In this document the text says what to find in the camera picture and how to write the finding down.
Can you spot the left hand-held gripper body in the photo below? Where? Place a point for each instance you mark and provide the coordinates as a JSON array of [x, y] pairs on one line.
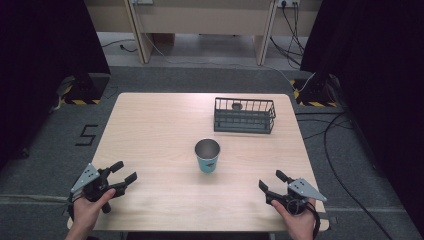
[[89, 178]]

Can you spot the metal cup with teal sleeve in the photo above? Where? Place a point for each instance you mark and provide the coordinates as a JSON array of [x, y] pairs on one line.
[[208, 159]]

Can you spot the person's left hand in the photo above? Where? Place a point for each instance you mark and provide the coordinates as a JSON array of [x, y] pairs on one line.
[[87, 213]]

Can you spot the white wall socket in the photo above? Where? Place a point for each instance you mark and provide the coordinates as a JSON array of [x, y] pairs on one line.
[[288, 3]]

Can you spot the small dark round object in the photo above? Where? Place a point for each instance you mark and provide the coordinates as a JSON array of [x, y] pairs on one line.
[[237, 106]]

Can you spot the person's right hand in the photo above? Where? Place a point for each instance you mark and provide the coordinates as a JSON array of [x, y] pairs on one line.
[[300, 225]]

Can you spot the black stand base striped tape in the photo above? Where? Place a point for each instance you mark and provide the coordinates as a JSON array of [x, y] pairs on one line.
[[316, 95], [87, 90]]

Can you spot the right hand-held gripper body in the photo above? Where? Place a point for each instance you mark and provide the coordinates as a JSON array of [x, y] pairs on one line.
[[305, 190]]

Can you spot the black curtain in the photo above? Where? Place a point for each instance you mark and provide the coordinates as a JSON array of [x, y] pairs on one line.
[[43, 66], [376, 83]]

